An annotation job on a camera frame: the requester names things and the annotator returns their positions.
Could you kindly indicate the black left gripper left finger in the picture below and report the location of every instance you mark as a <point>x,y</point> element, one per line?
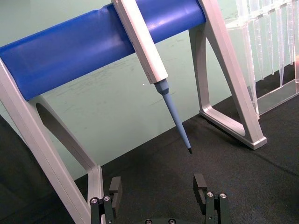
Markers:
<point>116,186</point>

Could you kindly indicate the clear acrylic tip rack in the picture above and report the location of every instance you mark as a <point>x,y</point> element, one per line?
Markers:
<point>278,98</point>

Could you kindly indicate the black table cloth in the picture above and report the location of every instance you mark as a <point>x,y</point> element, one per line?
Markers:
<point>163,186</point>

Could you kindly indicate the grey stand with blue bar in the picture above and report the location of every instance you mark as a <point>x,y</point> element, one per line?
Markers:
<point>70,53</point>

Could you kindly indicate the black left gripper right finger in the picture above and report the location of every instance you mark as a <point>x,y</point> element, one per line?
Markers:
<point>200,184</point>

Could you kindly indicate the clear pipette tip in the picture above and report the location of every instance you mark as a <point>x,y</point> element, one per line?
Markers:
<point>260,51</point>
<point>280,53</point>
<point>290,35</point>
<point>270,44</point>

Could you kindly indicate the orange translucent item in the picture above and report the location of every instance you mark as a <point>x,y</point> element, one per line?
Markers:
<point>297,70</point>

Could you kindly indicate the white pipette with blue shaft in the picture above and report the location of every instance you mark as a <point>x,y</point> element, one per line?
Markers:
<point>143,44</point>

